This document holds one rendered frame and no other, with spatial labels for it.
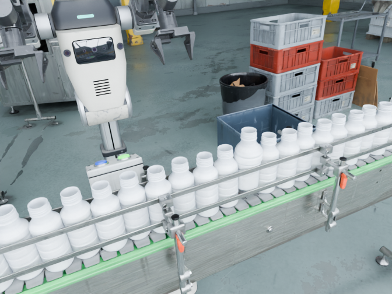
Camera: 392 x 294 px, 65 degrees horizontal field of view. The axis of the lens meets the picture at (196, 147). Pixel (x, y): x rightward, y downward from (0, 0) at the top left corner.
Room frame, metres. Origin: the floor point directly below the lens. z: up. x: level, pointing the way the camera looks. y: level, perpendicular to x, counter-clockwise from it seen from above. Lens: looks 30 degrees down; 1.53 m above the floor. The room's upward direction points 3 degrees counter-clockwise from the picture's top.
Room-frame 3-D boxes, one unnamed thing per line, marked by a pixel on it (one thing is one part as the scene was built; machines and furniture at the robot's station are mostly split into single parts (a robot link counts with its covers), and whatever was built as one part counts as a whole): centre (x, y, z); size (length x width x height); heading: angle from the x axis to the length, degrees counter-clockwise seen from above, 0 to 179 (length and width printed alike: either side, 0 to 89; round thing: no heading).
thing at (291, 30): (3.12, -0.94, 1.00); 0.61 x 0.41 x 0.22; 120
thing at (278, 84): (3.12, -0.95, 0.55); 0.61 x 0.41 x 0.22; 120
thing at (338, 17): (5.04, -2.52, 0.49); 1.05 x 0.55 x 0.99; 113
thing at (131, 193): (0.55, 0.15, 1.08); 0.06 x 0.06 x 0.17
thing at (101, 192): (0.52, 0.20, 1.08); 0.06 x 0.06 x 0.17
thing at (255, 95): (2.81, -0.48, 0.32); 0.45 x 0.45 x 0.64
